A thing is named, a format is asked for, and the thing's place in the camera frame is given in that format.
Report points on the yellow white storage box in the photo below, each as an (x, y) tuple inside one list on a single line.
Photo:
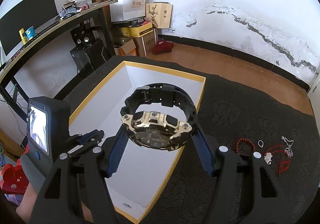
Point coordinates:
[(153, 105)]

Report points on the white silver pendant charm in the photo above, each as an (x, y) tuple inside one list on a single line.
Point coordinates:
[(268, 158)]

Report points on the yellow cardboard box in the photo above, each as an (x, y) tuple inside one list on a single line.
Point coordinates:
[(138, 30)]

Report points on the black computer monitor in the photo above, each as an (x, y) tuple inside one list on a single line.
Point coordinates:
[(24, 15)]

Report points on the blue yellow cup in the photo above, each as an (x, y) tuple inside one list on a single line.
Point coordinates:
[(30, 33)]

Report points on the beige paper gift bag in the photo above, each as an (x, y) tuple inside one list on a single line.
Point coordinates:
[(159, 14)]

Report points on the black speaker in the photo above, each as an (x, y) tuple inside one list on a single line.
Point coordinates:
[(83, 36)]

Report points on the person's left hand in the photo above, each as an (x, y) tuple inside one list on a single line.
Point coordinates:
[(24, 210)]

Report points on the brown cardboard box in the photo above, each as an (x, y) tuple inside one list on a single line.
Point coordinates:
[(146, 43)]

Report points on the black and gold wristwatch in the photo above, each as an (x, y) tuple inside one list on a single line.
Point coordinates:
[(156, 130)]

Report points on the black desk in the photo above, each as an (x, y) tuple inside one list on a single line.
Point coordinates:
[(9, 69)]

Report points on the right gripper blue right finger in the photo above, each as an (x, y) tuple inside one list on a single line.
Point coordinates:
[(264, 200)]

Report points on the black patterned table cloth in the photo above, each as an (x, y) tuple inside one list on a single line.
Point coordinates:
[(230, 111)]

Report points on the red cloth on floor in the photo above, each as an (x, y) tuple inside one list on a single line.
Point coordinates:
[(163, 47)]

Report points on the black subwoofer box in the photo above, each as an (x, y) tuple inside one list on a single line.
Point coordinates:
[(90, 58)]

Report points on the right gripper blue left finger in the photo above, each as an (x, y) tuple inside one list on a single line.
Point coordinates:
[(59, 200)]

